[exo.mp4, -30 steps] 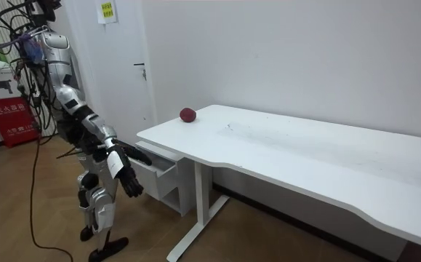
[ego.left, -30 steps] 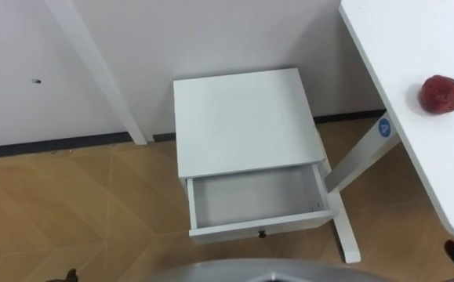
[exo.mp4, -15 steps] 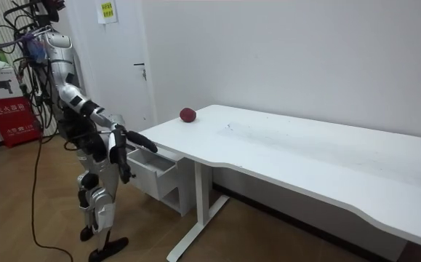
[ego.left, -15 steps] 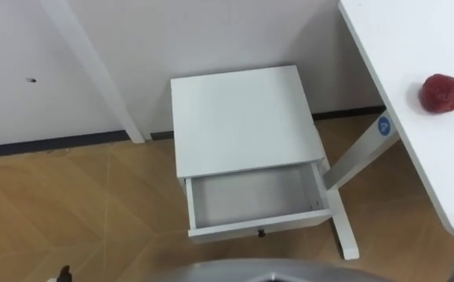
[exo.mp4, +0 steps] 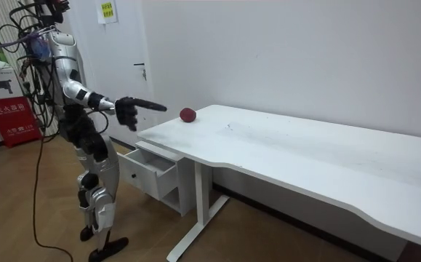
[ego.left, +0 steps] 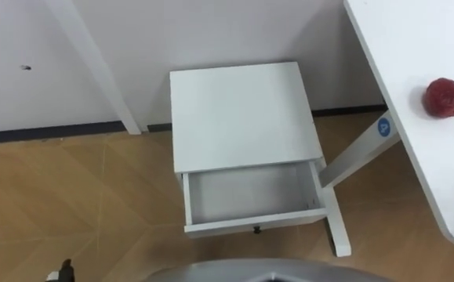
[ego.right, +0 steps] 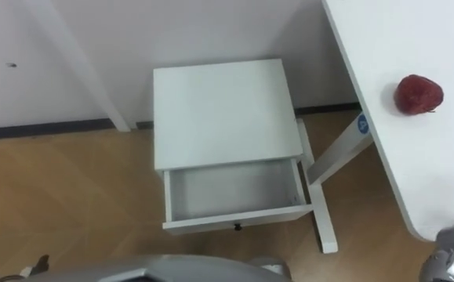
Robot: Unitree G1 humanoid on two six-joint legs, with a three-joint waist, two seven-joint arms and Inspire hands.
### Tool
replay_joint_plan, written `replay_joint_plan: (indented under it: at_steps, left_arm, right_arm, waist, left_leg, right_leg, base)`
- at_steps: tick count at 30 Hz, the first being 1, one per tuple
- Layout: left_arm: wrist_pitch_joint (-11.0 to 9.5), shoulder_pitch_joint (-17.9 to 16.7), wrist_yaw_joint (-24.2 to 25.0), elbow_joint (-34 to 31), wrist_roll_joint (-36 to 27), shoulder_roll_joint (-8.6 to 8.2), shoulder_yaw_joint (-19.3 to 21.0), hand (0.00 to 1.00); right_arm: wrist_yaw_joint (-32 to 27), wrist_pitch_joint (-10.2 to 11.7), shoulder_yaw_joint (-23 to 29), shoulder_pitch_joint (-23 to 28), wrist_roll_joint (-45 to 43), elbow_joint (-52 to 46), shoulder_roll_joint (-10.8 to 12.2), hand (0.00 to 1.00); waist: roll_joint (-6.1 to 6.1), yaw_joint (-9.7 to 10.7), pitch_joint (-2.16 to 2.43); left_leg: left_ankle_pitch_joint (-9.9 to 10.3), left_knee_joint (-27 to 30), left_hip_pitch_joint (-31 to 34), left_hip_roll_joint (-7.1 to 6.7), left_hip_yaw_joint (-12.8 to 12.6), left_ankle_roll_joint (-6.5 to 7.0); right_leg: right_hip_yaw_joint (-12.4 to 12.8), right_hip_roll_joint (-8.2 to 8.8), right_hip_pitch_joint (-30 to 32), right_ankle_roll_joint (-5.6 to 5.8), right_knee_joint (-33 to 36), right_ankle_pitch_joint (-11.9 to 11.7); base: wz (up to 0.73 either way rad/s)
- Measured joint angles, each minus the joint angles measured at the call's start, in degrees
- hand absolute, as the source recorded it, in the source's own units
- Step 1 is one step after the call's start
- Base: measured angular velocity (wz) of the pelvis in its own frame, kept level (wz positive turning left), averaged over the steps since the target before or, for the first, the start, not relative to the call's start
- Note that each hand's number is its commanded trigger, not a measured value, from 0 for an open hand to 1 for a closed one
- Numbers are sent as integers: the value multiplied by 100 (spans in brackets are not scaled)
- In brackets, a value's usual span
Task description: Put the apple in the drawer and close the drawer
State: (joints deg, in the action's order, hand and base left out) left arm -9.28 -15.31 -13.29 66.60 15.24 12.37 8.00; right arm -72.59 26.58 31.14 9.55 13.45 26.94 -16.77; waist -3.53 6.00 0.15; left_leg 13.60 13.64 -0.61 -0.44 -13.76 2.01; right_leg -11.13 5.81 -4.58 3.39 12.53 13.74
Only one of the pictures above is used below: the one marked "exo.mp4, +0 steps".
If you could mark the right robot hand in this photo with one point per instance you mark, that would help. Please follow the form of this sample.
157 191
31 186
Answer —
126 109

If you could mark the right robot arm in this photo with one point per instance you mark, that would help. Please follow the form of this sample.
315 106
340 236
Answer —
66 62

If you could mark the white door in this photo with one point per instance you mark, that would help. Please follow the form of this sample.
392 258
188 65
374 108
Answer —
119 72

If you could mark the robot body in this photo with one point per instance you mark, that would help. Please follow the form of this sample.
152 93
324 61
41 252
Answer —
81 127

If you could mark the red fruit soft toy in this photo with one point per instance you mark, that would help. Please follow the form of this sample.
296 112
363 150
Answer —
188 114

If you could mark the robot legs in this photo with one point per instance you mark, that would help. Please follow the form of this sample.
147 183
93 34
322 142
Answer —
104 171

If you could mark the open white drawer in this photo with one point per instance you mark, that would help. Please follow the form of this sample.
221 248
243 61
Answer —
148 174

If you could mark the white drawer cabinet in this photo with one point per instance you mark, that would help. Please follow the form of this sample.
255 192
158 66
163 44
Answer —
187 182

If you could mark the paper notice with yellow label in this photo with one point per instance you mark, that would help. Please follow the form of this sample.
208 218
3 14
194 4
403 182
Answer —
107 11

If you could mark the red fire extinguisher box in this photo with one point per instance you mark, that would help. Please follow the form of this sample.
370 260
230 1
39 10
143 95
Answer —
14 120

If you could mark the white desk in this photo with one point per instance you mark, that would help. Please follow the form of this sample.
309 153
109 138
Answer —
304 153

